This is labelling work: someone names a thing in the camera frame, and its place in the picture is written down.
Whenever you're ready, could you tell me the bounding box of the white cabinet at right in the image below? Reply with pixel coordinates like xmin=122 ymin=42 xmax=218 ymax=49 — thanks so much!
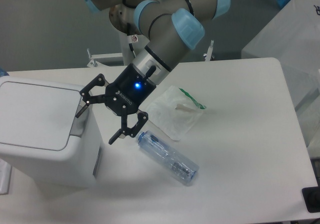
xmin=241 ymin=0 xmax=320 ymax=150

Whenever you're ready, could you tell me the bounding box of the white push-lid trash can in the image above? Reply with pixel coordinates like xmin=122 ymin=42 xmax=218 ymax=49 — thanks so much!
xmin=0 ymin=76 xmax=103 ymax=187

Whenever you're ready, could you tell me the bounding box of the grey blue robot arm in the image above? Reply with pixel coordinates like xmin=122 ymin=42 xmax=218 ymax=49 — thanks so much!
xmin=80 ymin=0 xmax=231 ymax=144

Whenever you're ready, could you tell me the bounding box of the clear plastic water bottle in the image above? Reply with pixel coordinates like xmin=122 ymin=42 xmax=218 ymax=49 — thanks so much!
xmin=137 ymin=130 xmax=199 ymax=185

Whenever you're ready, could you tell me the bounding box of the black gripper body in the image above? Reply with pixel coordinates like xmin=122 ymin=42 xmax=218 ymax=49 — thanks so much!
xmin=104 ymin=64 xmax=156 ymax=116

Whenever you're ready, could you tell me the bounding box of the white green plastic wrapper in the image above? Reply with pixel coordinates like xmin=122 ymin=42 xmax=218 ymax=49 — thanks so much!
xmin=146 ymin=86 xmax=206 ymax=141

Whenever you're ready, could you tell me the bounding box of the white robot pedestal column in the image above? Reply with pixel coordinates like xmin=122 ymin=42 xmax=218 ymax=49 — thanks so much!
xmin=109 ymin=4 xmax=151 ymax=66

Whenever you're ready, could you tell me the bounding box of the black device at corner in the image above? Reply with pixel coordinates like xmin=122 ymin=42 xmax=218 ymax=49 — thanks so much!
xmin=302 ymin=186 xmax=320 ymax=213

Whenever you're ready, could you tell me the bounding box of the white pedestal base frame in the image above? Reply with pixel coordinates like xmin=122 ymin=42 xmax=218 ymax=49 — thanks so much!
xmin=86 ymin=49 xmax=124 ymax=68

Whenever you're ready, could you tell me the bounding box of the black pedestal cable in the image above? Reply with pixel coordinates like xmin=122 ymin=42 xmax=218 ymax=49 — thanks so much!
xmin=126 ymin=23 xmax=137 ymax=59

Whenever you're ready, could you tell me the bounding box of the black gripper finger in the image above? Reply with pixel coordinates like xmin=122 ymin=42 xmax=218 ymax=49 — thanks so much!
xmin=108 ymin=110 xmax=149 ymax=145
xmin=75 ymin=73 xmax=109 ymax=118

